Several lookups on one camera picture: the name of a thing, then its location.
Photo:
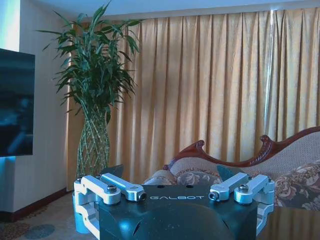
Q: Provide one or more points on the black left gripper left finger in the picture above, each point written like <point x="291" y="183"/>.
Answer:
<point x="105" y="186"/>

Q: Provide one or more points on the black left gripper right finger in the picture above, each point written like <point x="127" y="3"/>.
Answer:
<point x="247" y="187"/>

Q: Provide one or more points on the carved wood patterned sofa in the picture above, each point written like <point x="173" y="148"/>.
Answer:
<point x="280" y="155"/>

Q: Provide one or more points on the floral brown cushion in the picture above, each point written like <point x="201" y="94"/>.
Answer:
<point x="297" y="186"/>
<point x="195" y="178"/>

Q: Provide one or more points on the striped bolster cushion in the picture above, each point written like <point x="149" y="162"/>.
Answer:
<point x="160" y="178"/>

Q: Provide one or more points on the tall green bamboo plant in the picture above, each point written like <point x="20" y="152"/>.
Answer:
<point x="92" y="82"/>

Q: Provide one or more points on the golden pleated curtain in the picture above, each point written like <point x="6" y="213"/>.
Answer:
<point x="200" y="87"/>

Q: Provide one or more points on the dark wall television screen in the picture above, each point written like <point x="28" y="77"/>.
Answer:
<point x="15" y="102"/>

